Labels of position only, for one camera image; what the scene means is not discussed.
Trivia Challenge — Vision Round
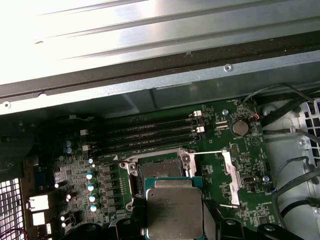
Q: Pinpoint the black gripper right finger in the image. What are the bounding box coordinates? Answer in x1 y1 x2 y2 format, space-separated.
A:
201 198 285 240

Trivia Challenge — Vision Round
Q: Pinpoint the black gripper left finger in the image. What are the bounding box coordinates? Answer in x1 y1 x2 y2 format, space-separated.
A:
78 197 148 240

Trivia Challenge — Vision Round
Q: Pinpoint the silver CPU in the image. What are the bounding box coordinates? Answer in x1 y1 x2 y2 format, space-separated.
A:
144 176 205 240

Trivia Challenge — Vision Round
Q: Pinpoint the CPU socket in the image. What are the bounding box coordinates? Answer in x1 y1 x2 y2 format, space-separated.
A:
119 146 201 240

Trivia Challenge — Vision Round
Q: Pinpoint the RAM slot with black clips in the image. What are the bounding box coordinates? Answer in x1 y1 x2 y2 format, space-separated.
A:
87 118 203 145
88 133 205 160

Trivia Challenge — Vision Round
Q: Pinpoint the RAM slot with white clips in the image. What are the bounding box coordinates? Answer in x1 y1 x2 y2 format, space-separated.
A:
80 110 203 138
82 125 206 153

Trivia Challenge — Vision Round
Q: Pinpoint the green motherboard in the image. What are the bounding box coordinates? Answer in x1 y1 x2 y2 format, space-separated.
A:
23 99 268 240

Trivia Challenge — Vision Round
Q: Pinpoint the round coin cell battery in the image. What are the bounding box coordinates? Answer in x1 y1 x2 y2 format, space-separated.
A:
231 119 250 137

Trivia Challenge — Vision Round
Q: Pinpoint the black and grey PC case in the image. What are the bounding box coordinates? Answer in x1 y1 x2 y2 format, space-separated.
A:
0 31 320 240

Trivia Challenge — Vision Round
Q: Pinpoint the black cable bundle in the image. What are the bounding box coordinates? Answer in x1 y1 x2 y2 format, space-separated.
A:
261 98 305 126

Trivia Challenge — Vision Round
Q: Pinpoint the thin black wire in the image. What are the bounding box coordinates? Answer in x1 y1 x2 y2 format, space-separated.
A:
241 83 316 106

